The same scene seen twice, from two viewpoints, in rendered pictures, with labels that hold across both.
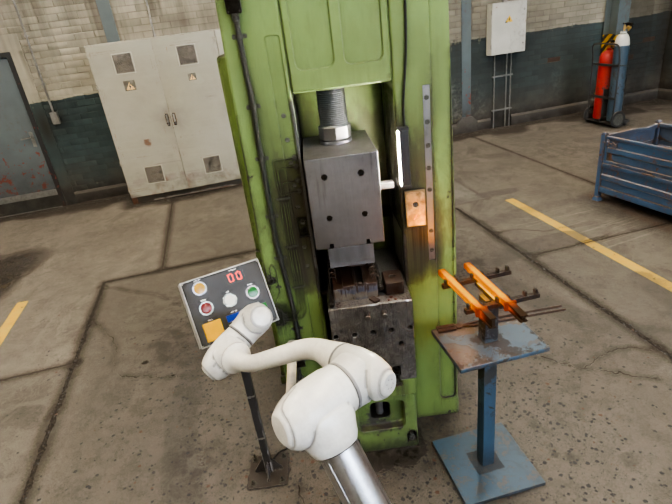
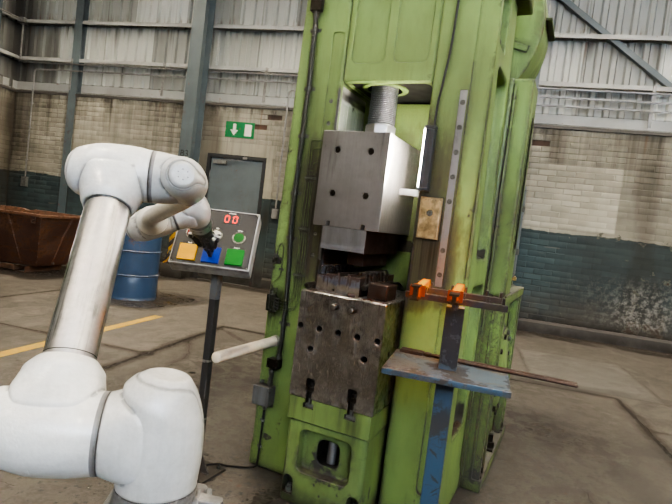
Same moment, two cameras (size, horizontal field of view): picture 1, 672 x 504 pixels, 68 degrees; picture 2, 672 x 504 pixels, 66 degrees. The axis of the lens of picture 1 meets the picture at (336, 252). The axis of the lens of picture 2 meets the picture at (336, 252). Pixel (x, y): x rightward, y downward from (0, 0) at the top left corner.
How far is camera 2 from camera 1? 1.32 m
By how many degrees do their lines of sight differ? 33
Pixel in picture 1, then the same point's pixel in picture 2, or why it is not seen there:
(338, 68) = (386, 64)
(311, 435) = (81, 165)
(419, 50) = (463, 56)
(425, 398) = (396, 483)
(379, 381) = (171, 162)
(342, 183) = (352, 159)
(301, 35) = (363, 34)
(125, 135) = not seen: hidden behind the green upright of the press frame
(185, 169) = not seen: hidden behind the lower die
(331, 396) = (121, 151)
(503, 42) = not seen: outside the picture
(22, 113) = (254, 204)
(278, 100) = (330, 86)
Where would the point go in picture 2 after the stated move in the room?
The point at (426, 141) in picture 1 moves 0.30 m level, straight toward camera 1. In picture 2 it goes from (455, 147) to (419, 131)
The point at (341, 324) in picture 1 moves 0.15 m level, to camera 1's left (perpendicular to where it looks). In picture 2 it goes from (309, 310) to (278, 304)
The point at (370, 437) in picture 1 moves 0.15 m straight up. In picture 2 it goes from (304, 484) to (309, 449)
